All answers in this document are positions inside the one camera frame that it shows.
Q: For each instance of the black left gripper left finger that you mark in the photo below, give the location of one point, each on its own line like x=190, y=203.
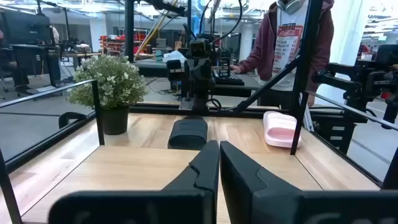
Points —
x=186, y=205

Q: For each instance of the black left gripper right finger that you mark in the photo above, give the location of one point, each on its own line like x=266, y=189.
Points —
x=264, y=205

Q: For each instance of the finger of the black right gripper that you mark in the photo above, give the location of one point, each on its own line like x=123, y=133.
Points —
x=192, y=77
x=207, y=77

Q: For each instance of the black foam pad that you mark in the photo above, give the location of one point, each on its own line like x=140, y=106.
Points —
x=188, y=133

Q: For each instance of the white slide sandal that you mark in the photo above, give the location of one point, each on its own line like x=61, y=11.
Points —
x=278, y=130

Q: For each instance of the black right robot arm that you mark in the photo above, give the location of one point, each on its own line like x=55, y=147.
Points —
x=200, y=101

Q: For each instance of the black keyboard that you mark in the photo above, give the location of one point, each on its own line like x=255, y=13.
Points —
x=228, y=79

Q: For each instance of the white plastic bag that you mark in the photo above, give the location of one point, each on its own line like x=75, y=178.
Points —
x=174, y=56

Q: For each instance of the grey desk with keyboard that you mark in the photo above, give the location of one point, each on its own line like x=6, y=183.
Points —
x=248, y=82

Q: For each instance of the yellow pole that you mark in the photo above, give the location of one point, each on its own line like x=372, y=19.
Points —
x=152, y=35

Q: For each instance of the person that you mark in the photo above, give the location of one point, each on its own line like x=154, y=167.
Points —
x=264, y=46

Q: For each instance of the black vertical pole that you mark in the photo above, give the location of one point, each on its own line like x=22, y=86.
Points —
x=129, y=31

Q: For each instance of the red storage shelving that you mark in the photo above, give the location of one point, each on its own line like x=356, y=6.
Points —
x=115, y=43

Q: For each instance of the green plant in black pot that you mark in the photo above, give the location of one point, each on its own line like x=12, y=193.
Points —
x=107, y=81

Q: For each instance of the black cabinet with white labels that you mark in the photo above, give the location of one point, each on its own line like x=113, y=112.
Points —
x=334, y=133

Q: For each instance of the grey headphones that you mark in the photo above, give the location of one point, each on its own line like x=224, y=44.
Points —
x=290, y=6

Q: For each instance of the wooden workbench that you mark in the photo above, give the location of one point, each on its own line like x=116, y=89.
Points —
x=84, y=55

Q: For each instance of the black standing desk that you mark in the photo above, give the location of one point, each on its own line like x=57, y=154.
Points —
x=34, y=59

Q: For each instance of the large black monitor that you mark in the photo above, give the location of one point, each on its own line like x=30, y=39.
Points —
x=25, y=28

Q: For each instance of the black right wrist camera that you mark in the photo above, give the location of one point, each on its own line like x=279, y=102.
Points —
x=199, y=48

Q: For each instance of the black aluminium table frame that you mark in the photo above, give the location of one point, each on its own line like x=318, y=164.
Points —
x=155, y=109

